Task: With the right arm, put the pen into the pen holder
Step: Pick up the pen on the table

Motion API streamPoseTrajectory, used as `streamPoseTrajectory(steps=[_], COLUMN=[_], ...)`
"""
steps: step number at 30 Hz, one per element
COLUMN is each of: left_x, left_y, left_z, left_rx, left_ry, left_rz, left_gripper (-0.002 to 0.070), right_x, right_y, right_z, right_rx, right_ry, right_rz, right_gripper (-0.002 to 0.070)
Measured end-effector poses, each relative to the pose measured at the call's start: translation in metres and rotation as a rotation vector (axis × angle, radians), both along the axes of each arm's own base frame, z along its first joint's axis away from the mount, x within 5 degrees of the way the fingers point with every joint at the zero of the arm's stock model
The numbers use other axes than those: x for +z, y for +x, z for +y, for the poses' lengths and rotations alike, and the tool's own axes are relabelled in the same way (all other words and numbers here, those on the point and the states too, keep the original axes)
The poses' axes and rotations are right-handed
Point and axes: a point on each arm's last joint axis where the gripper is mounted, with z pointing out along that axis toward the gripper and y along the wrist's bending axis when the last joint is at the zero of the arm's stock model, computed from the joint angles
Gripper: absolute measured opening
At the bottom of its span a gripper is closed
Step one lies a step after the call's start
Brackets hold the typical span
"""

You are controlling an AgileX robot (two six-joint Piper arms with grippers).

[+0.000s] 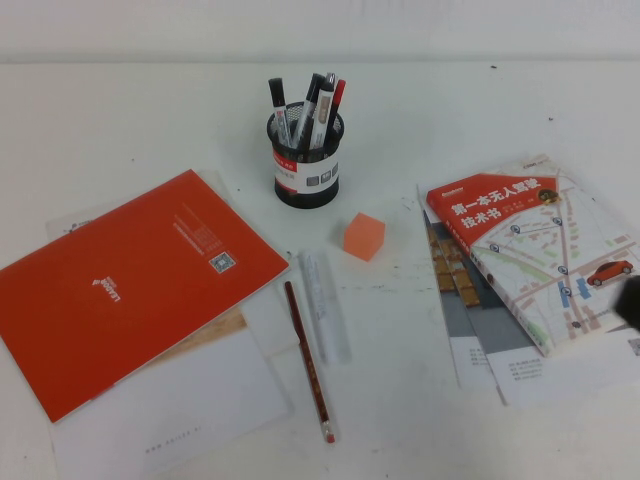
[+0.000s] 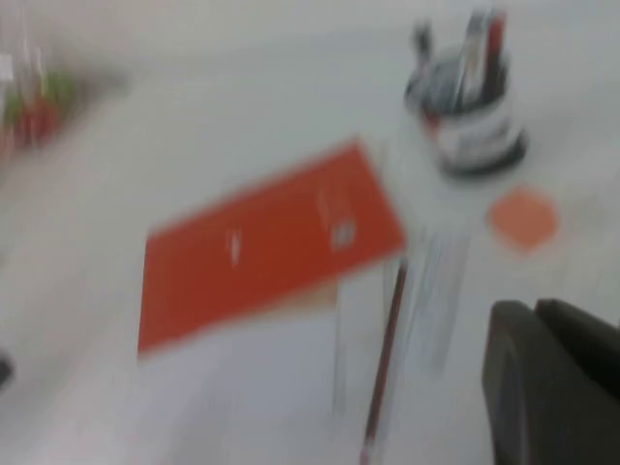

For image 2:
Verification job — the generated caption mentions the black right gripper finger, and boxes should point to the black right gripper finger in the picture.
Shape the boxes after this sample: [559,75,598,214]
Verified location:
[481,297,620,465]

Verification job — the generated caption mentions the orange notebook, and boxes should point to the orange notebook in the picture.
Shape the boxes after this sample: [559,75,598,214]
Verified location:
[137,138,408,358]

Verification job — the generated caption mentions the red pen with silver clip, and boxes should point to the red pen with silver clip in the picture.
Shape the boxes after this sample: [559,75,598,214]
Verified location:
[485,12,509,93]

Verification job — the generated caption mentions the white sheet with wood picture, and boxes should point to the white sheet with wood picture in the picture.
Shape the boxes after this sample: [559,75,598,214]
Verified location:
[138,285,343,465]

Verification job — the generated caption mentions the black mesh pen holder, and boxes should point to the black mesh pen holder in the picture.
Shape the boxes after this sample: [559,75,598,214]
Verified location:
[404,46,530,176]

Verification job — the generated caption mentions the dark red pencil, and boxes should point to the dark red pencil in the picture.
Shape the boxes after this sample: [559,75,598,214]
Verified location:
[359,259,409,465]

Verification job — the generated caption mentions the red and green object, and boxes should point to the red and green object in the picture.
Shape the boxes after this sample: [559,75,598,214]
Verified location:
[2,67,78,151]

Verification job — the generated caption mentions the white clear pen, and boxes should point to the white clear pen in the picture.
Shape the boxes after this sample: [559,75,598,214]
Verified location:
[409,227,469,372]

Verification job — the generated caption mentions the orange cube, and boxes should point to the orange cube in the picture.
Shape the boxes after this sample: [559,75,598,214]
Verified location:
[486,186,563,254]

